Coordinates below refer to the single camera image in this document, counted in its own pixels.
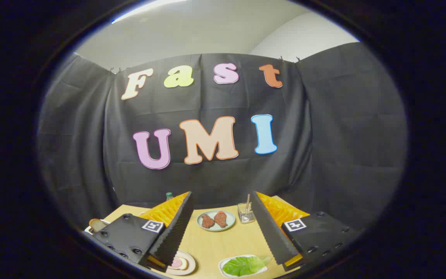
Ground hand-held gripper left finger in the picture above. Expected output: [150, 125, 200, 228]
[93, 191, 195, 271]

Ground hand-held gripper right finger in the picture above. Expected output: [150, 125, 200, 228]
[249, 191, 361, 272]

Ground green lettuce leaf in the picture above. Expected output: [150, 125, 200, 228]
[223, 256, 272, 277]

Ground clear square utensil holder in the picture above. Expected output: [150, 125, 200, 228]
[237, 201, 256, 224]

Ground round beige plate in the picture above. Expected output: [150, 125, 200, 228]
[151, 250, 196, 276]

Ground pale green oval plate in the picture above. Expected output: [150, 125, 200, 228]
[197, 210, 236, 232]

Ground white square plate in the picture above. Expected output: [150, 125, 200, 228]
[218, 255, 270, 279]

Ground white toaster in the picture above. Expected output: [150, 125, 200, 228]
[85, 219, 109, 235]

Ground black backdrop cloth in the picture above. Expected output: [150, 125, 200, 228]
[37, 42, 408, 233]

